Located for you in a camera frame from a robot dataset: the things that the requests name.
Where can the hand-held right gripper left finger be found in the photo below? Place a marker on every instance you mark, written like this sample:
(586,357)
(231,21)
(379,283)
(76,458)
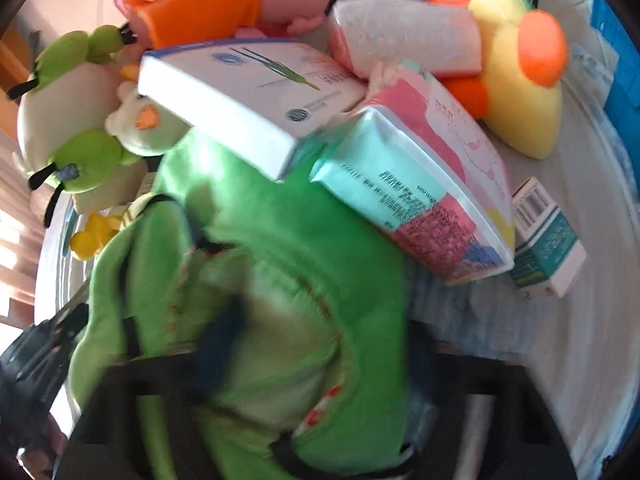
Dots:
(220,335)

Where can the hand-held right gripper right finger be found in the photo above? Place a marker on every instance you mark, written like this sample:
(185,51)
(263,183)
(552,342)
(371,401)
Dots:
(490,375)

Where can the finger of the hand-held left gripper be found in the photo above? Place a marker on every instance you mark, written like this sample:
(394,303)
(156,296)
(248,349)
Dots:
(67,322)

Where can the green plush toy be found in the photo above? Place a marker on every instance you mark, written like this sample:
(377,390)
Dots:
(280,260)

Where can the blue plastic crate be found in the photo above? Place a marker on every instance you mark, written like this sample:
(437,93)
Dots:
(620,70)

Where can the yellow plastic toy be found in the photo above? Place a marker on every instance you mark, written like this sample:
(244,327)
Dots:
(92,235)

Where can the small teal white box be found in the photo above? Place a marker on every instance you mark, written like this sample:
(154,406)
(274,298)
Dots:
(545,245)

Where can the pink teal wipes pack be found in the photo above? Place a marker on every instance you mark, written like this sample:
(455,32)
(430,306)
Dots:
(425,185)

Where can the padded wooden-framed headboard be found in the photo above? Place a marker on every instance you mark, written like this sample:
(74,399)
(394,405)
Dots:
(12,125)

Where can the green white bird plush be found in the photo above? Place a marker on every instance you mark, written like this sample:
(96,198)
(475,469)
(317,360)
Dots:
(55,110)

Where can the small cream chick plush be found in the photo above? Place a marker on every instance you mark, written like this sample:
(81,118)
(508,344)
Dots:
(145,120)

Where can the white cardboard box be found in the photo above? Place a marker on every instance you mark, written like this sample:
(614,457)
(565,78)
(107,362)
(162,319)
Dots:
(225,105)

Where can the yellow duck plush green hat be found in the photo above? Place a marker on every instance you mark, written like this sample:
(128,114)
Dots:
(520,85)

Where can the pink tissue pack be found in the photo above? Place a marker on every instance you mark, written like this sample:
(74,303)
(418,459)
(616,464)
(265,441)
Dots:
(405,35)

